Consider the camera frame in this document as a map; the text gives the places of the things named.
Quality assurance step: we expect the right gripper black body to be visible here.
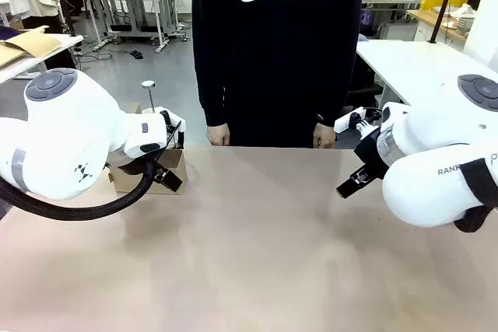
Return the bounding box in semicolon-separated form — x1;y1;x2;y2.
353;129;390;178

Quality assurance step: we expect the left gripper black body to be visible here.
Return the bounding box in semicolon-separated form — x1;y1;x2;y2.
116;157;156;176

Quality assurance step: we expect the person's left forearm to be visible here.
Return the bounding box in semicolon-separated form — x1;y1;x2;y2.
313;51;358;126

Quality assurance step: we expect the person's right forearm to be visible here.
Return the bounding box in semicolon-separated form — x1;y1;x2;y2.
194;51;231;128

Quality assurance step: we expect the brown cardboard cup carrier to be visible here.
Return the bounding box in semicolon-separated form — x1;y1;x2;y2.
107;101;188;196

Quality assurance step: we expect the person's left hand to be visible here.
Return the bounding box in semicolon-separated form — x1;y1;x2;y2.
312;121;337;149

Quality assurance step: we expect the person's right hand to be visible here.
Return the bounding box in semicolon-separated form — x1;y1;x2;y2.
205;123;232;148

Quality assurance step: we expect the large white side table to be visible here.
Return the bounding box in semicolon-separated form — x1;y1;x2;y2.
356;39;498;115

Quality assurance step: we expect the person in black sweatshirt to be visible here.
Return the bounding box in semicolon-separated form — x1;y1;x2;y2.
191;0;366;149

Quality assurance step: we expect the wooden desk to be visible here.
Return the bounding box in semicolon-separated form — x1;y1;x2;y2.
405;8;468;42

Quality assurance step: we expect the flat brown cardboard sheet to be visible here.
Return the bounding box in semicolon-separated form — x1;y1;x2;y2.
0;25;63;68

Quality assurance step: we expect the white upright panel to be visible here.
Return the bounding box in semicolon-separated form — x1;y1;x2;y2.
462;0;498;72

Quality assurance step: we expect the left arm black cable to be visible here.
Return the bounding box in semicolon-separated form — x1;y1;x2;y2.
0;159;157;222

